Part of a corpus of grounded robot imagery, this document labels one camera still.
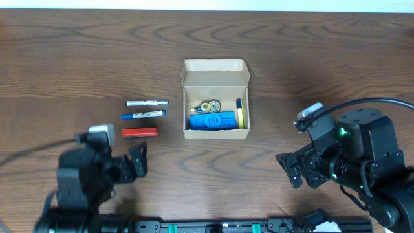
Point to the yellow highlighter pen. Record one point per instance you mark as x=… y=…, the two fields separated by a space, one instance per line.
x=240 y=115

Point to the black whiteboard marker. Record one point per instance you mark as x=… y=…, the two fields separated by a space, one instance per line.
x=133 y=103

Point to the blue whiteboard marker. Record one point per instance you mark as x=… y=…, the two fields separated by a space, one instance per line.
x=149 y=114

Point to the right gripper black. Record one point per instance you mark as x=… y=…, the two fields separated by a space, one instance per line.
x=304 y=166

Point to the cardboard box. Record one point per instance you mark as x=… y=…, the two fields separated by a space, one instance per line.
x=224 y=80

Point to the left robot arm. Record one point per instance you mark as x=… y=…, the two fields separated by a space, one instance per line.
x=73 y=207

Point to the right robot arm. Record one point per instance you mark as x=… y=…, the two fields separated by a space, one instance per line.
x=391 y=204

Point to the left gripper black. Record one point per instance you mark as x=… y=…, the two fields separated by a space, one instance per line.
x=126 y=167

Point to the blue magnetic whiteboard eraser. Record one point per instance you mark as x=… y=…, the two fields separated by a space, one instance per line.
x=213 y=121

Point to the correction tape dispenser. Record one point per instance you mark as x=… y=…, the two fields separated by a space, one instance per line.
x=209 y=106

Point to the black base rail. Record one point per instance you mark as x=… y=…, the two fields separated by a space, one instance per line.
x=314 y=221

